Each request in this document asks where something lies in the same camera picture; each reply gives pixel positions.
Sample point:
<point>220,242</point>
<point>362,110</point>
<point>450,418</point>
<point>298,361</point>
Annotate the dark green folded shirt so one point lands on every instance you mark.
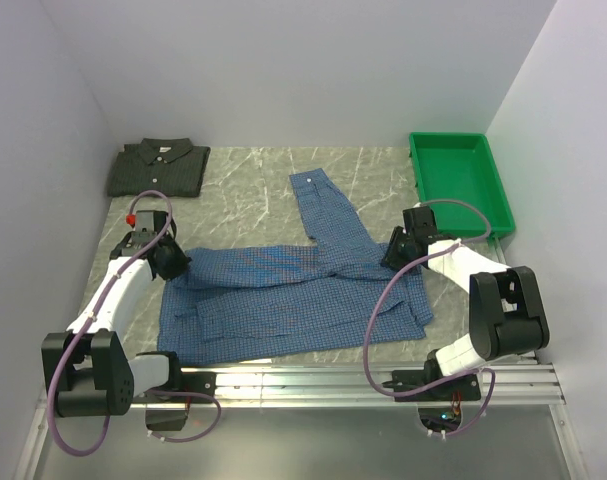
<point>174,167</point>

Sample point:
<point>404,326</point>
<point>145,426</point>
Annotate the green plastic tray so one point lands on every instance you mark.
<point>461,166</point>

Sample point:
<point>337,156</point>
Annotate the blue checked long sleeve shirt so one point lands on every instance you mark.
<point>252,303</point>

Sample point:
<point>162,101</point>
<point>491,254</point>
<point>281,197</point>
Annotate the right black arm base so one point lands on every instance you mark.
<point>440,408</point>

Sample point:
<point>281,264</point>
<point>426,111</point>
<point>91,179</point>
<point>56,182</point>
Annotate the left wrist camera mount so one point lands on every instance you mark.
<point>147,221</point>

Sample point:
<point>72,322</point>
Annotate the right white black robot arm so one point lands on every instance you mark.
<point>506,315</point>

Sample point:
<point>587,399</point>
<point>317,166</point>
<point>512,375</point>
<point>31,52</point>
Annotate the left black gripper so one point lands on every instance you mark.
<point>180,264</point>

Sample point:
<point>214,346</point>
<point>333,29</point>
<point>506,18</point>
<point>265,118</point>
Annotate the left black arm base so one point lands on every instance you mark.
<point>167,410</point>

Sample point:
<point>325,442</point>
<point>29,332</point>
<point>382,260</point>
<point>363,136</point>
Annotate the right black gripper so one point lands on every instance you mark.
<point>391,255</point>

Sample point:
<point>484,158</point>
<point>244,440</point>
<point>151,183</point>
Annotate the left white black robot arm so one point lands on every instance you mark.
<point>85,368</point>

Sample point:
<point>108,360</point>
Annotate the aluminium mounting rail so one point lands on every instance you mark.
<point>266,385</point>

